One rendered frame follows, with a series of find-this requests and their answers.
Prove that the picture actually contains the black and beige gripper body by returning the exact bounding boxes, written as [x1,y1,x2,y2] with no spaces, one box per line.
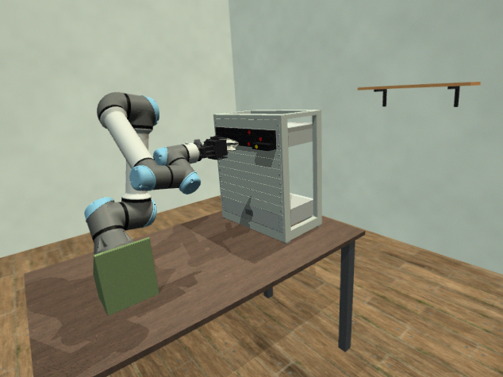
[194,139,228,161]

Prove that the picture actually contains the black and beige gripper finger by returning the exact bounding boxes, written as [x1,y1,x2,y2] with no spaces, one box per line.
[210,136,239,144]
[227,144,238,153]

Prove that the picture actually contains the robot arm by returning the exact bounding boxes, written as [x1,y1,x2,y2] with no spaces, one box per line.
[84,92,202,255]

